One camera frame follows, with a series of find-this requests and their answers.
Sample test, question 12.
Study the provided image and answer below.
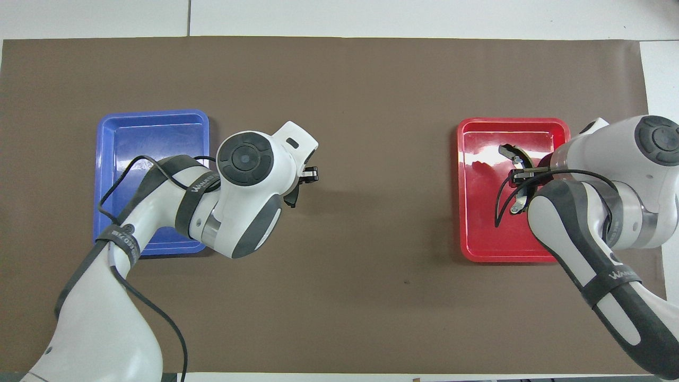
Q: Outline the red plastic tray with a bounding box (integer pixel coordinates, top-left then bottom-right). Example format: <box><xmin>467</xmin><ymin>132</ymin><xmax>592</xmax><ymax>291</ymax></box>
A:
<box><xmin>457</xmin><ymin>117</ymin><xmax>571</xmax><ymax>263</ymax></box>

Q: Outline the curved dark brake shoe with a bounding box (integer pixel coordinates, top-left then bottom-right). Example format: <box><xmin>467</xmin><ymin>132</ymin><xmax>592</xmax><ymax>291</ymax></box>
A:
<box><xmin>498</xmin><ymin>143</ymin><xmax>537</xmax><ymax>215</ymax></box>

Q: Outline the brown paper mat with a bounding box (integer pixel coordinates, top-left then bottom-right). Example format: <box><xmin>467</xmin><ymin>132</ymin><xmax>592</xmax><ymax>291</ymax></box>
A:
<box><xmin>0</xmin><ymin>36</ymin><xmax>667</xmax><ymax>375</ymax></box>

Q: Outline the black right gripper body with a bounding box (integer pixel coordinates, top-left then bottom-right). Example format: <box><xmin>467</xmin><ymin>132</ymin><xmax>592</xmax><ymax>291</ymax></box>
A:
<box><xmin>509</xmin><ymin>166</ymin><xmax>552</xmax><ymax>186</ymax></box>

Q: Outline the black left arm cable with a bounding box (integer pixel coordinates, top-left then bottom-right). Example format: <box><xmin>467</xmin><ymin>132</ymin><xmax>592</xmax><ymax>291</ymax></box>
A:
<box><xmin>98</xmin><ymin>154</ymin><xmax>219</xmax><ymax>382</ymax></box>

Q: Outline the blue plastic tray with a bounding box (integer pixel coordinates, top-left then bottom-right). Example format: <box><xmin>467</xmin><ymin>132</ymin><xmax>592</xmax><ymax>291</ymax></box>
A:
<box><xmin>94</xmin><ymin>109</ymin><xmax>211</xmax><ymax>257</ymax></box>

